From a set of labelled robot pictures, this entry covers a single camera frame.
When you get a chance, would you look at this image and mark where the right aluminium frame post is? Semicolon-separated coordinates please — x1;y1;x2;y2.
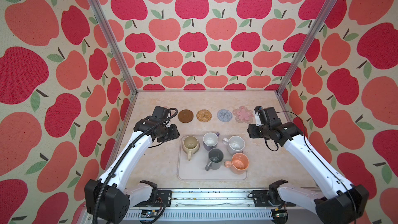
276;0;353;94

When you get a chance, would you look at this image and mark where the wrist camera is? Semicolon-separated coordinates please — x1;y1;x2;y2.
254;106;279;126
152;106;169;122

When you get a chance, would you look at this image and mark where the aluminium frame post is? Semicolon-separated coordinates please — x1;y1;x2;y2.
276;0;353;94
76;0;138;95

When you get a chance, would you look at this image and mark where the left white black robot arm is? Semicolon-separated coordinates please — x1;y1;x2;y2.
84;119;180;224

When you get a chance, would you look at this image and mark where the left aluminium frame post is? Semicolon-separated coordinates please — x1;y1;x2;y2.
76;0;138;95

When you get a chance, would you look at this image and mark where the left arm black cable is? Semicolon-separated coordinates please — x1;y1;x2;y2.
92;107;178;224

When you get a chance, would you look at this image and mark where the brown wooden round coaster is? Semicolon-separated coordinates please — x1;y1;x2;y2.
178;110;194;123

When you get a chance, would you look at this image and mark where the cream ceramic mug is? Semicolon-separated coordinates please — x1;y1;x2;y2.
182;136;200;161

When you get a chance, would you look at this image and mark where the tan rattan round coaster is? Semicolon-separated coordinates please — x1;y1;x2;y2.
197;110;212;122

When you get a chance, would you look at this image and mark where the beige rectangular tray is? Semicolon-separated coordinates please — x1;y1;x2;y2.
177;135;248;181

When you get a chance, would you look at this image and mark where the grey woven round coaster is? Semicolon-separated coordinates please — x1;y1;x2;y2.
217;109;233;122

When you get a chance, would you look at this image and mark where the front aluminium frame rail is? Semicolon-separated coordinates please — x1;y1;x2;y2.
122;188;322;224

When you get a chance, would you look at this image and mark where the dark grey ceramic mug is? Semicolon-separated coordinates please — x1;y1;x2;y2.
205;148;224;171

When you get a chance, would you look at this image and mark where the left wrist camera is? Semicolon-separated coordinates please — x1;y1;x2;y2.
152;106;169;122

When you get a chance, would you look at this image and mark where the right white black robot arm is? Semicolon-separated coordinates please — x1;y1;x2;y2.
248;122;369;224

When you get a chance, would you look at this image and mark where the salmon pink ceramic mug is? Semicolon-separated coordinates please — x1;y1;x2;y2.
224;153;250;174

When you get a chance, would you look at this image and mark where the lavender ceramic mug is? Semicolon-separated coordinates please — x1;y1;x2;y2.
203;132;220;151

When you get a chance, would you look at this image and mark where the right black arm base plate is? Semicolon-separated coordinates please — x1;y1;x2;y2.
247;190;296;207

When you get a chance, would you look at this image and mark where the white ceramic mug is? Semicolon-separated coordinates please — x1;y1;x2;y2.
222;136;246;155

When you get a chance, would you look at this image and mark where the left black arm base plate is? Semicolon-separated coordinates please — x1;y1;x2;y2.
135;190;172;207

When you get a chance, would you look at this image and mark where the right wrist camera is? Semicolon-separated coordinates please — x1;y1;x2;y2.
254;106;279;126

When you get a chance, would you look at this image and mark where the pink flower coaster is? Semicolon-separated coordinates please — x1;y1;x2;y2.
232;106;254;124

